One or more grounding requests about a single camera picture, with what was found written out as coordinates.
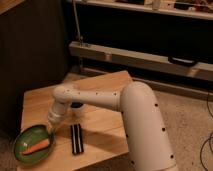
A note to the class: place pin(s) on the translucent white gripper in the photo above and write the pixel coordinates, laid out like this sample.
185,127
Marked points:
54,120

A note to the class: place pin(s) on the green ceramic bowl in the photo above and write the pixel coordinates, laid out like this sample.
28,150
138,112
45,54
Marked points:
29,137

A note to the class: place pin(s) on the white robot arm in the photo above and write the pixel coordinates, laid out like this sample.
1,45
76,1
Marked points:
147,138

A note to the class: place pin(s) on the white cup with blue object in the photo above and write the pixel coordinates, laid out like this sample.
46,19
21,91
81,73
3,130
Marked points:
77,108

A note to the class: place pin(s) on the orange carrot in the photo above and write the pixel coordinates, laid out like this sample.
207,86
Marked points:
36,147

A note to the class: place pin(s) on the black white striped block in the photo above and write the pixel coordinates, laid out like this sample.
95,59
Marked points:
76,139

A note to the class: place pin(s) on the metal vertical pole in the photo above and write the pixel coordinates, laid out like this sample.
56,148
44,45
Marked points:
80,39

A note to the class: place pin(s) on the wooden shelf board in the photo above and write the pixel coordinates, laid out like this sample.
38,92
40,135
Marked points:
142,8

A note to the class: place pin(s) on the grey metal rail beam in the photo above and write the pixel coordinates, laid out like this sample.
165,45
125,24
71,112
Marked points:
158,63

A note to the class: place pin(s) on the black handle on beam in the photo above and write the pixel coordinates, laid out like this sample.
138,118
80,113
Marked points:
185,63

